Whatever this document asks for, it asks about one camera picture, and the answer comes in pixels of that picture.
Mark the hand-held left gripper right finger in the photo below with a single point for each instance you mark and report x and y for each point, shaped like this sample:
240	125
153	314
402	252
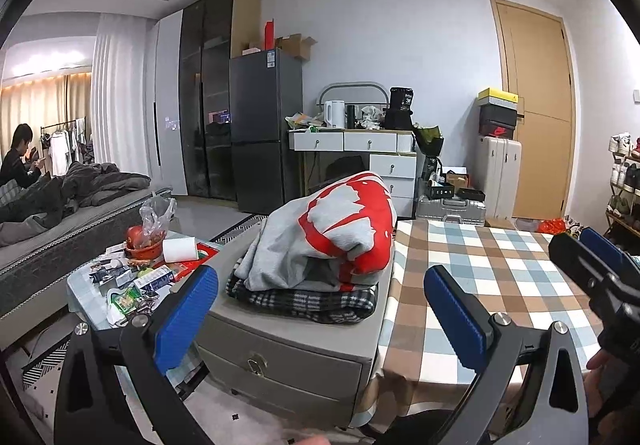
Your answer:
455	315

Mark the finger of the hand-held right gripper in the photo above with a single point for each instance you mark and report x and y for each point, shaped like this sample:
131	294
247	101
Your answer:
575	257
607	250

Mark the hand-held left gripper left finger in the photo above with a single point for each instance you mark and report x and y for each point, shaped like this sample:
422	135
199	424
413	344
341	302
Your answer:
187	315

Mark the clothes rack with clothes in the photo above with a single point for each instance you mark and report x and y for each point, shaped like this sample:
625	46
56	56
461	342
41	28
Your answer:
60	150

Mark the person's right hand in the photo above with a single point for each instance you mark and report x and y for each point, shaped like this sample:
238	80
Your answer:
597	360

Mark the orange plastic bag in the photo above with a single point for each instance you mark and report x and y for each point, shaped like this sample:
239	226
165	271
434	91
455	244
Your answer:
552	226

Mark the green packet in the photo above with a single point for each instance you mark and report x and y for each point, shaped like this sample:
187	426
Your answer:
124	302

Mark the white paper roll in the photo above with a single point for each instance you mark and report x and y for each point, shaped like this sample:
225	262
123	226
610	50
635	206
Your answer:
180	249

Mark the wooden shoe rack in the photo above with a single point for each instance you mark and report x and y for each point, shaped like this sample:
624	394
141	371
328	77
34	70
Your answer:
625	185

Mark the checkered blanket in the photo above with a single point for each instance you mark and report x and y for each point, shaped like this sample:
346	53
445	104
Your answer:
475	245

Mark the red bowl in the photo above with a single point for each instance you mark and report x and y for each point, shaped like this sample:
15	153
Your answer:
145	250

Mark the grey upholstered nightstand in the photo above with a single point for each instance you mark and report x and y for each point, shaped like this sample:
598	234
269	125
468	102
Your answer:
280	355

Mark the clear plastic bag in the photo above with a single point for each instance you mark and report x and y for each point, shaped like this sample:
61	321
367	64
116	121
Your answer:
157	217

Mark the silver suitcase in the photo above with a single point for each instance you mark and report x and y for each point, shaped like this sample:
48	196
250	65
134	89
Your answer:
450	212

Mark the glass coffee table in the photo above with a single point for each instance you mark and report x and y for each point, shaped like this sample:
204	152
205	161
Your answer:
82	290

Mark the dark plaid garment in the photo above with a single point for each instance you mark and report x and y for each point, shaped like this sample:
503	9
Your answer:
300	305

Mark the grey bed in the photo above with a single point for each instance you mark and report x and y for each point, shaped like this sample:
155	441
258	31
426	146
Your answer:
60	245

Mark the red and black shoe box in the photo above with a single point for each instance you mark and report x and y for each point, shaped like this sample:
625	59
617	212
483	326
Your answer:
497	129

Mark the grey duvet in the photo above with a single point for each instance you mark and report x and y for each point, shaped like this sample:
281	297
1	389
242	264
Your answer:
100	185

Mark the grey and red garment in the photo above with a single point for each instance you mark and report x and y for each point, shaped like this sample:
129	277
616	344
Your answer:
325	225

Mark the white drawer desk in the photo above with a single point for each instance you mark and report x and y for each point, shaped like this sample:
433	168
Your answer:
380	165

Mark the yellow shoe box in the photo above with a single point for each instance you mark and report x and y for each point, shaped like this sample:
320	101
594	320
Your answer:
499	97

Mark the wooden door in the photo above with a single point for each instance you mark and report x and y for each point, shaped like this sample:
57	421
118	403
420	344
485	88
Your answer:
540	75

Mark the dark grey fridge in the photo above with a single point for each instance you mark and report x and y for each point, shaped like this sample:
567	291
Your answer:
265	125

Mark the black paper bag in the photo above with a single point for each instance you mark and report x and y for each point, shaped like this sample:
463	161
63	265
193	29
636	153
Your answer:
399	110

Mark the dark glass wardrobe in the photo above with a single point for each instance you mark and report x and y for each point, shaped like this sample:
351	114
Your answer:
205	100

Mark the black flask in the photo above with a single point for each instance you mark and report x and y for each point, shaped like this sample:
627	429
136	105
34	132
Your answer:
351	117

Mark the white electric kettle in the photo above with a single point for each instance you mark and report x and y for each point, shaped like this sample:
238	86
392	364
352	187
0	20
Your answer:
334	115

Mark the white curtain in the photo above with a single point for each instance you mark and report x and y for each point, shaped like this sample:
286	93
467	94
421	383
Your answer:
120	90

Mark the white wardrobe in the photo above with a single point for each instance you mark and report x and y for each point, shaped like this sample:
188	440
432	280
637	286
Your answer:
167	75

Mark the beige curtain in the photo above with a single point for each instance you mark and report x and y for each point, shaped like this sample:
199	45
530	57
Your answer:
50	100

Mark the open cardboard box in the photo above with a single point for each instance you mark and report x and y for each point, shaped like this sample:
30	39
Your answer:
295	47

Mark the tall red box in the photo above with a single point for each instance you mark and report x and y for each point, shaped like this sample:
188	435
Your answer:
269	35

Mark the curved metal frame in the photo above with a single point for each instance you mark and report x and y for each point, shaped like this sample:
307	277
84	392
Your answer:
350	84

